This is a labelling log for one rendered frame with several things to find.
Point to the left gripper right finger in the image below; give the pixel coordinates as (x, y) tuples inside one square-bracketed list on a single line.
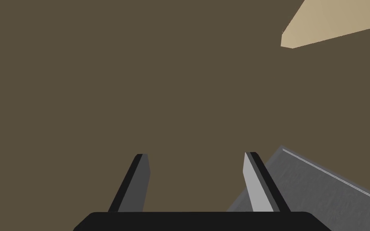
[(260, 189)]

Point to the grey flat panel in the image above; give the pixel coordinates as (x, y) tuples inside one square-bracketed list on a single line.
[(329, 199)]

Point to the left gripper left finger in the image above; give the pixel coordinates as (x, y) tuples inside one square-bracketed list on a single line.
[(133, 189)]

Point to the beige block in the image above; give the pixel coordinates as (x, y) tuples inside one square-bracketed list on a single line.
[(329, 22)]

